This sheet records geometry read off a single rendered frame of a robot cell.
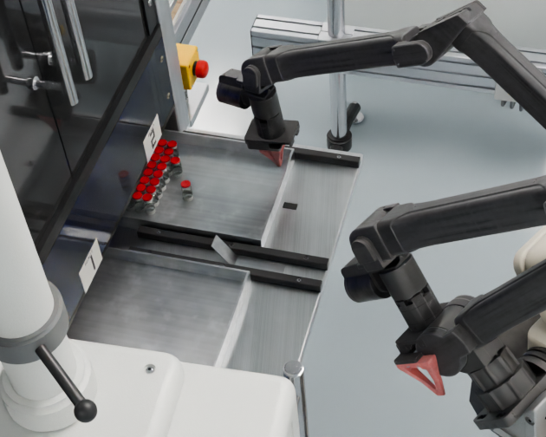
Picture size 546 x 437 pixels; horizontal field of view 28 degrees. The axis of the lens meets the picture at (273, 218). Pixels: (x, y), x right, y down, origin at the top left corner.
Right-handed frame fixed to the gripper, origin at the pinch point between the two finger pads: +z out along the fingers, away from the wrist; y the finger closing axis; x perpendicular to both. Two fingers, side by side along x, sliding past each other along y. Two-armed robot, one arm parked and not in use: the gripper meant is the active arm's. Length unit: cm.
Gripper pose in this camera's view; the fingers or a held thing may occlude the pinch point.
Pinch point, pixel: (279, 161)
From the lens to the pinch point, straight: 227.8
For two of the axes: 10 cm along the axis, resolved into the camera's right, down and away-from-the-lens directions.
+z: 1.8, 6.7, 7.2
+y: -9.4, -0.9, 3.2
